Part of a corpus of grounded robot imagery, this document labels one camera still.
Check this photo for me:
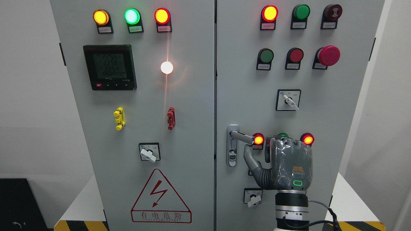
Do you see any white indicator light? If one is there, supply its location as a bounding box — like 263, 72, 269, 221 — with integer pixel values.
160, 61, 174, 75

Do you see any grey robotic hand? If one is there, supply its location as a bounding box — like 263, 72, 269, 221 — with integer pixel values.
243, 136, 313, 191

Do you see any red push button second row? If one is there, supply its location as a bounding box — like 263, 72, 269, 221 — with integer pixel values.
285, 48, 304, 70

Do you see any right grey cabinet door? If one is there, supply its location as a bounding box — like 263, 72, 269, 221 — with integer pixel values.
216, 0, 384, 231

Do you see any black digital power meter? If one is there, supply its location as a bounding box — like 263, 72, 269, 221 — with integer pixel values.
83, 44, 137, 91

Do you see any red lit light top right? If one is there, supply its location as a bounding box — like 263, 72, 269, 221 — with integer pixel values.
260, 5, 278, 30

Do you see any black box lower left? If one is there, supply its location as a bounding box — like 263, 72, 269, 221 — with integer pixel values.
0, 178, 48, 231

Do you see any red lit light lower right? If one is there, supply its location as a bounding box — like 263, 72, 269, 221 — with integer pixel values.
300, 133, 315, 146

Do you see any yellow terminal connector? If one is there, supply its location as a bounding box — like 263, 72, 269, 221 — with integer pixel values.
113, 107, 125, 131

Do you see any green indicator light top left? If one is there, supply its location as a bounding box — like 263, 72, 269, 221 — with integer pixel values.
124, 8, 144, 33

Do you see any green light lower middle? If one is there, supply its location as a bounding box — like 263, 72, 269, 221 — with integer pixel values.
277, 133, 289, 138

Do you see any left grey cabinet door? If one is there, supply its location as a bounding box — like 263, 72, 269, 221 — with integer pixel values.
50, 0, 215, 231

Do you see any upper right selector switch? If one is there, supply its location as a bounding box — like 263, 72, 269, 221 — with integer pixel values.
275, 89, 302, 111

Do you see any grey cabinet door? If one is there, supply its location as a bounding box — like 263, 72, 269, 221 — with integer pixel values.
216, 0, 384, 231
50, 0, 215, 231

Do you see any silver door handle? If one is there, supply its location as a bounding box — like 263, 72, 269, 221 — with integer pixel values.
226, 124, 255, 167

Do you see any red emergency stop button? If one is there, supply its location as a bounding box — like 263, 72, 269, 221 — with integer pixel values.
312, 45, 340, 70

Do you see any green push button second row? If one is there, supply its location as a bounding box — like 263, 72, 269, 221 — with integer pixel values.
256, 48, 274, 71

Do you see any red terminal connector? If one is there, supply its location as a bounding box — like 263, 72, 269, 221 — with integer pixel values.
166, 107, 176, 130

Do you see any red indicator light top left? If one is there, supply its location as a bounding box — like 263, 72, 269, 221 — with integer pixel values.
154, 8, 172, 33

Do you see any lower white selector switch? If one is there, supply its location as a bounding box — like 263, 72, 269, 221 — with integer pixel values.
243, 188, 263, 208

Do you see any yellow indicator light top left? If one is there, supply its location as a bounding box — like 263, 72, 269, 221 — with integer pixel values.
93, 9, 114, 34

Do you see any green button top right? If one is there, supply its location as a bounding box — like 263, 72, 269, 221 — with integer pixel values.
290, 4, 310, 30

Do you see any red lit light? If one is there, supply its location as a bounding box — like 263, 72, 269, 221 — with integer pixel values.
300, 133, 315, 146
260, 5, 278, 30
251, 133, 265, 150

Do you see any red lightning warning sticker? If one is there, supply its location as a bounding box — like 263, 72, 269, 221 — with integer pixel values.
131, 169, 191, 223

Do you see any dark red buzzer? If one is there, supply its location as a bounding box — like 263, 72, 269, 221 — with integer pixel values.
320, 4, 342, 30

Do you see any red lit light lower left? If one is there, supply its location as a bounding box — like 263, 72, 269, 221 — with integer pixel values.
251, 133, 265, 150

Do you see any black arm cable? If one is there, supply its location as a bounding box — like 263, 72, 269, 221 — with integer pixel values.
283, 201, 342, 231

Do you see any white platform with hazard stripes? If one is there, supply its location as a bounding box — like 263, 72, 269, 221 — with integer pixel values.
54, 174, 386, 231

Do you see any left door selector switch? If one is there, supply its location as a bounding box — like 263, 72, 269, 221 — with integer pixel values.
138, 143, 161, 163

